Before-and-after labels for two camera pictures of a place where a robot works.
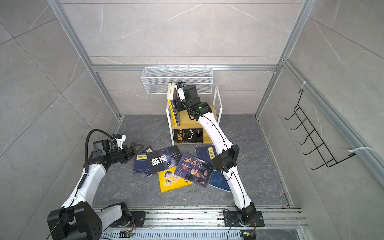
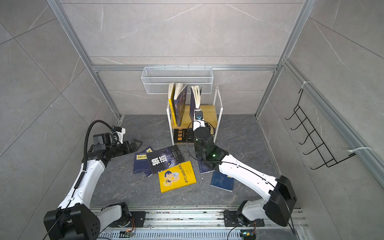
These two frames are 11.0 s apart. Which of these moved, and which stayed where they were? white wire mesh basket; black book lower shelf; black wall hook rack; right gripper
Moved: right gripper
Stayed: white wire mesh basket; black book lower shelf; black wall hook rack
